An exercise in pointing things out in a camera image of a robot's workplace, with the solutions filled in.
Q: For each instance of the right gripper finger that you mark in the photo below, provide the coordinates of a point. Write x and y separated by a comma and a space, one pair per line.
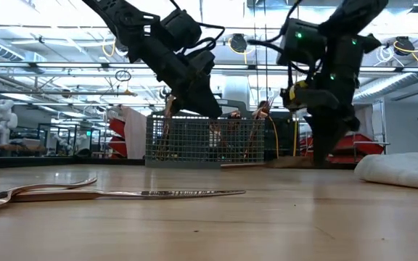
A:
351, 121
325, 139

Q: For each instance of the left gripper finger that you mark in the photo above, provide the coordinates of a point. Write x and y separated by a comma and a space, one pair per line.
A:
201, 99

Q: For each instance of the copper table knife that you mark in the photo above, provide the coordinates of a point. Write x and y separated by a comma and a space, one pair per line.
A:
168, 108
245, 165
176, 193

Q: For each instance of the copper spoon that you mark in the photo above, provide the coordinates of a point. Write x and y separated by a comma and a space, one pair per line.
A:
235, 115
214, 135

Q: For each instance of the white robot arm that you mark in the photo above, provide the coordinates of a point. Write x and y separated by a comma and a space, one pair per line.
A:
2, 119

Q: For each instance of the red plastic storage bin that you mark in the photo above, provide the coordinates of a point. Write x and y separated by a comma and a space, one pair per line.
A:
350, 160
119, 148
116, 127
365, 145

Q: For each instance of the grey plastic cutlery basket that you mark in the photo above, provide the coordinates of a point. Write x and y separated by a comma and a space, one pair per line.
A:
194, 145

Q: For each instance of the white plaid dish towel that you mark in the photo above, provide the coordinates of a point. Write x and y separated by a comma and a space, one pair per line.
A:
405, 170

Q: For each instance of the white hanging sheet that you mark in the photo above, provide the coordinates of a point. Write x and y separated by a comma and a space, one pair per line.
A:
134, 134

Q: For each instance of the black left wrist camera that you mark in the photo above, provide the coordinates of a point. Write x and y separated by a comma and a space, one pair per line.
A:
181, 27

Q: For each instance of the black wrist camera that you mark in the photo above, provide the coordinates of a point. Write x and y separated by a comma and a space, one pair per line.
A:
181, 27
301, 41

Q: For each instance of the silver ventilation duct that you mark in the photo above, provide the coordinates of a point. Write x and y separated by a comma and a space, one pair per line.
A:
387, 85

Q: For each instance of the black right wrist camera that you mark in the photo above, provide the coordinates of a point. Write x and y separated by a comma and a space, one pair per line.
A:
301, 41

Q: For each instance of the black aluminium table frame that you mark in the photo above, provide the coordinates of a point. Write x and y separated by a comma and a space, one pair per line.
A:
49, 162

